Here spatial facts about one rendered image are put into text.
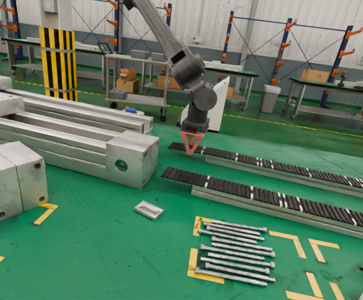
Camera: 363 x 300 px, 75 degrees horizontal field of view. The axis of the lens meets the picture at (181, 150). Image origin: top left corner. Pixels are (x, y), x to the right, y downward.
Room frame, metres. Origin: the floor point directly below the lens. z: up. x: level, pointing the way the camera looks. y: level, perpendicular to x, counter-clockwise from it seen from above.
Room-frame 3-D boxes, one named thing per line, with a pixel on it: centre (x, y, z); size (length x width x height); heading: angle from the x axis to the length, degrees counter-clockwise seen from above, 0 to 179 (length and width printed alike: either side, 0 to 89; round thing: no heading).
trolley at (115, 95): (3.74, 0.84, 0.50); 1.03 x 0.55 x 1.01; 97
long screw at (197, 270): (0.25, -0.10, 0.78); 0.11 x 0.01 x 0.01; 87
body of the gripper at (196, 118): (0.67, -0.03, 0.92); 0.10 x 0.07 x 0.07; 167
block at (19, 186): (0.37, 0.30, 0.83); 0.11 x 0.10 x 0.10; 147
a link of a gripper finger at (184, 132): (0.66, -0.03, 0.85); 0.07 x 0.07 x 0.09; 77
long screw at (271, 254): (0.31, -0.13, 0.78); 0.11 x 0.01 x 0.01; 86
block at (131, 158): (0.52, 0.11, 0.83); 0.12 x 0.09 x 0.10; 168
